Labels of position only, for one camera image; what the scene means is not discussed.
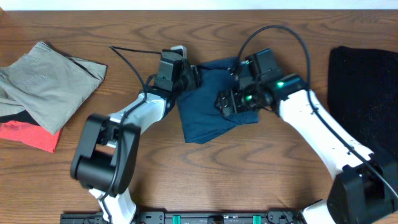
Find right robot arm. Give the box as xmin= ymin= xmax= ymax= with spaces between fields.
xmin=215 ymin=74 xmax=397 ymax=223

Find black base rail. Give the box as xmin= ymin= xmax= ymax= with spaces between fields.
xmin=60 ymin=210 xmax=307 ymax=224

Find folded khaki shorts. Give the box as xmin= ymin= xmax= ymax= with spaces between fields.
xmin=1 ymin=42 xmax=107 ymax=134

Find black knit garment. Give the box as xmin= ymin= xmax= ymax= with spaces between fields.
xmin=327 ymin=46 xmax=397 ymax=157

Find navy blue shorts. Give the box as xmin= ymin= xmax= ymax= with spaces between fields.
xmin=177 ymin=57 xmax=259 ymax=144

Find folded black garment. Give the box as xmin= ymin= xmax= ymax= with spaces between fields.
xmin=0 ymin=110 xmax=39 ymax=126

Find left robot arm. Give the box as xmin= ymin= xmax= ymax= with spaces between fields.
xmin=70 ymin=45 xmax=201 ymax=223

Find folded red garment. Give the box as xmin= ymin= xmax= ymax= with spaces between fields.
xmin=1 ymin=121 xmax=62 ymax=153

